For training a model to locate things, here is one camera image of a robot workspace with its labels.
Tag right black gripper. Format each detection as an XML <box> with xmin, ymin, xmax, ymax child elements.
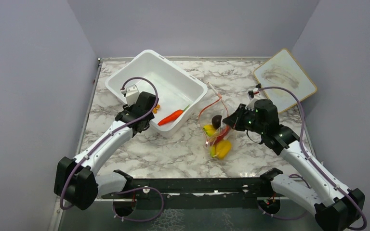
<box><xmin>223</xmin><ymin>103</ymin><xmax>266</xmax><ymax>135</ymax></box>

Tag small orange food piece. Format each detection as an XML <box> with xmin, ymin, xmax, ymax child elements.
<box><xmin>152</xmin><ymin>104</ymin><xmax>160</xmax><ymax>114</ymax></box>

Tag dark brown round fruit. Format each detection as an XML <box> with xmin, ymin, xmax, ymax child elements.
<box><xmin>211</xmin><ymin>115</ymin><xmax>222</xmax><ymax>129</ymax></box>

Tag clear zip bag orange zipper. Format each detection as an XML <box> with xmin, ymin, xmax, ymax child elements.
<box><xmin>198</xmin><ymin>95</ymin><xmax>234</xmax><ymax>160</ymax></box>

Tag red chili pepper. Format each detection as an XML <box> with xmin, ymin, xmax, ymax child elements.
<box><xmin>209</xmin><ymin>126</ymin><xmax>232</xmax><ymax>145</ymax></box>

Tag small yellow banana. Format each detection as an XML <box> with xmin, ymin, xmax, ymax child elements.
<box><xmin>203</xmin><ymin>124</ymin><xmax>216</xmax><ymax>137</ymax></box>

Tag yellow bell pepper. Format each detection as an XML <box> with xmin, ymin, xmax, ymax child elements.
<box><xmin>214</xmin><ymin>140</ymin><xmax>232</xmax><ymax>159</ymax></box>

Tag orange carrot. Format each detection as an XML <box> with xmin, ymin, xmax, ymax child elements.
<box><xmin>158</xmin><ymin>105</ymin><xmax>189</xmax><ymax>126</ymax></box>

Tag large yellow banana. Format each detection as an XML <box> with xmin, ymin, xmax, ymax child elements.
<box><xmin>209</xmin><ymin>145</ymin><xmax>217</xmax><ymax>158</ymax></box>

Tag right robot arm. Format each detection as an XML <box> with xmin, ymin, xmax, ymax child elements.
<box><xmin>223</xmin><ymin>99</ymin><xmax>365</xmax><ymax>231</ymax></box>

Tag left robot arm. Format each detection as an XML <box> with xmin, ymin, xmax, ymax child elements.
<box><xmin>53</xmin><ymin>91</ymin><xmax>159</xmax><ymax>210</ymax></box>

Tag white marker pink cap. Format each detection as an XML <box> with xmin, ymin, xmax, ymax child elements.
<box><xmin>207</xmin><ymin>82</ymin><xmax>221</xmax><ymax>98</ymax></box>

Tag white plastic bin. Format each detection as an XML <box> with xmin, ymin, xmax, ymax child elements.
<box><xmin>105</xmin><ymin>50</ymin><xmax>208</xmax><ymax>138</ymax></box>

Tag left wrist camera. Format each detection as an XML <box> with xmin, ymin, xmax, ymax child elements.
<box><xmin>121</xmin><ymin>84</ymin><xmax>140</xmax><ymax>106</ymax></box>

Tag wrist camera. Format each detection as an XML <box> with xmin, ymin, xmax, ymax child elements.
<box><xmin>246</xmin><ymin>88</ymin><xmax>261</xmax><ymax>108</ymax></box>
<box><xmin>121</xmin><ymin>84</ymin><xmax>140</xmax><ymax>106</ymax></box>

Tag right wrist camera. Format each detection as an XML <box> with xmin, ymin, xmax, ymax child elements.
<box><xmin>246</xmin><ymin>88</ymin><xmax>261</xmax><ymax>108</ymax></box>

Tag small whiteboard wooden frame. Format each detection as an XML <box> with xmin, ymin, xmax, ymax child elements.
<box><xmin>253</xmin><ymin>49</ymin><xmax>317</xmax><ymax>113</ymax></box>

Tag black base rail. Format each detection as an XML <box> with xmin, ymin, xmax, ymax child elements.
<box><xmin>101</xmin><ymin>177</ymin><xmax>276</xmax><ymax>210</ymax></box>

